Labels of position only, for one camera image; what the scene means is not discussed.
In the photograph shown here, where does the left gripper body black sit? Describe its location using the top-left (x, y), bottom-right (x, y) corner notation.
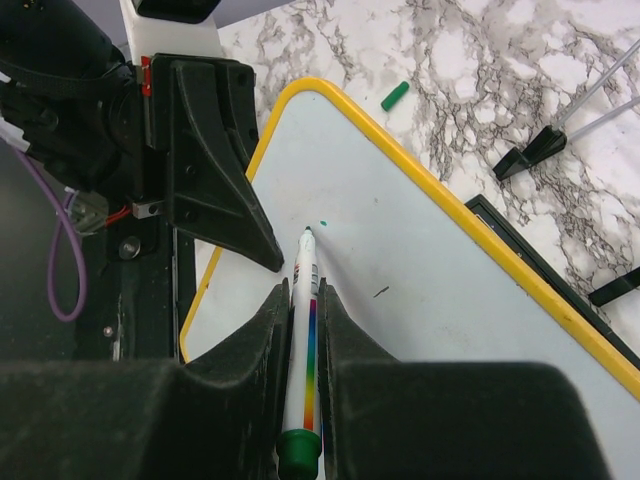
top-left (76, 62), bottom-right (180, 360)

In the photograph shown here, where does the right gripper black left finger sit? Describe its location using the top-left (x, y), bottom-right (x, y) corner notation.
top-left (1, 283), bottom-right (289, 479)

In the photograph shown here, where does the wire whiteboard stand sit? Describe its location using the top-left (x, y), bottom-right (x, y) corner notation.
top-left (493, 41), bottom-right (639, 307)

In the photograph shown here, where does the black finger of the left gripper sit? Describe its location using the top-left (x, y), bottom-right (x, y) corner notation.
top-left (165, 60), bottom-right (284, 272)

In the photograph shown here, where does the green marker cap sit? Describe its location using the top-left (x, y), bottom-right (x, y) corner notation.
top-left (380, 81), bottom-right (409, 112)

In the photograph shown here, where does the yellow framed whiteboard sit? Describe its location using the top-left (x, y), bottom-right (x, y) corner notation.
top-left (178, 77), bottom-right (640, 401)

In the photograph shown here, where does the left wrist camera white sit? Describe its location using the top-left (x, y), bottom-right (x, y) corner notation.
top-left (119, 0), bottom-right (223, 67)

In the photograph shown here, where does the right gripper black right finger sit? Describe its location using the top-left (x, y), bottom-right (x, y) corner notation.
top-left (318, 284), bottom-right (610, 479)

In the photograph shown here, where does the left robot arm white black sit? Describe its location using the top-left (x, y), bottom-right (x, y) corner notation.
top-left (1, 1), bottom-right (284, 361)

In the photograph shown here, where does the black white chessboard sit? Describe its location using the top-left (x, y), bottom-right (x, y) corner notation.
top-left (465, 195), bottom-right (639, 369)

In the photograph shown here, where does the white whiteboard marker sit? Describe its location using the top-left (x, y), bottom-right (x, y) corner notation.
top-left (276, 227), bottom-right (322, 479)

